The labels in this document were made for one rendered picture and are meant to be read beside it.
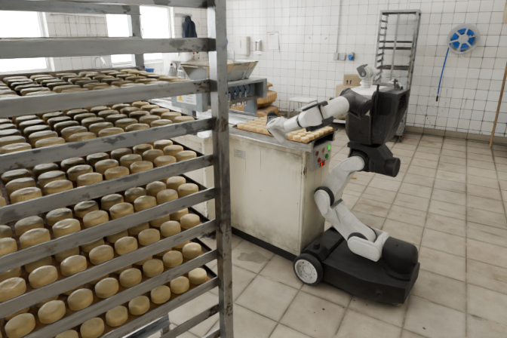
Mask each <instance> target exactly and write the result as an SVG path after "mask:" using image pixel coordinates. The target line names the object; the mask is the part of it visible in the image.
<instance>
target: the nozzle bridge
mask: <svg viewBox="0 0 507 338"><path fill-rule="evenodd" d="M248 84H249V85H250V87H249V85H248ZM243 85H244V86H245V88H246V89H247V90H246V91H247V93H248V92H249V91H250V93H249V94H247V97H244V86H243ZM232 87H233V88H234V91H235V92H236V94H237V95H238V96H236V100H234V97H231V100H229V105H232V104H236V103H241V102H245V101H247V105H246V106H245V105H244V112H249V113H253V114H256V117H257V99H259V98H263V99H264V98H267V78H259V77H250V78H249V79H244V80H238V81H229V82H228V91H230V94H231V96H232V95H233V88H232ZM238 87H239V88H240V89H241V93H242V94H243V95H241V98H239V94H238V92H239V89H238ZM171 106H174V107H178V108H181V112H182V113H184V114H187V115H190V116H193V117H196V118H197V114H196V111H197V112H207V111H208V110H209V109H211V101H210V92H208V93H202V94H190V95H183V96H177V97H171Z"/></svg>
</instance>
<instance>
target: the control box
mask: <svg viewBox="0 0 507 338"><path fill-rule="evenodd" d="M331 144H332V142H330V141H327V142H325V143H322V144H321V145H319V146H316V147H315V148H313V152H310V153H309V171H311V172H313V171H315V170H317V169H318V168H320V167H321V163H322V166H324V165H323V164H326V163H328V162H330V155H331ZM329 145H330V149H328V146H329ZM323 148H324V152H322V149H323ZM317 151H318V156H316V152H317ZM326 154H328V155H329V156H328V158H325V156H326ZM319 158H321V162H318V159H319Z"/></svg>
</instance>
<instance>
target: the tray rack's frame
mask: <svg viewBox="0 0 507 338"><path fill-rule="evenodd" d="M382 13H384V14H397V15H398V16H397V23H396V30H395V41H394V48H393V55H392V67H391V73H390V79H389V81H391V80H392V73H393V67H394V61H395V49H396V42H397V36H398V24H399V18H400V14H415V15H416V19H415V24H414V31H413V41H412V47H411V52H410V63H409V69H408V75H407V85H406V89H408V88H409V81H410V71H411V66H412V59H413V49H414V44H415V38H416V28H417V22H418V16H419V14H421V13H422V11H421V10H420V9H405V10H380V13H379V27H378V34H377V42H376V56H375V63H374V67H375V68H376V65H377V58H378V56H377V55H378V51H379V50H378V48H379V37H380V36H379V34H380V30H381V29H380V27H381V23H382V22H381V20H382ZM404 115H405V113H404ZM405 126H406V125H405V124H404V116H403V118H402V120H401V128H398V129H397V131H396V133H395V135H399V137H400V136H403V135H404V134H403V132H404V129H405V128H406V127H405Z"/></svg>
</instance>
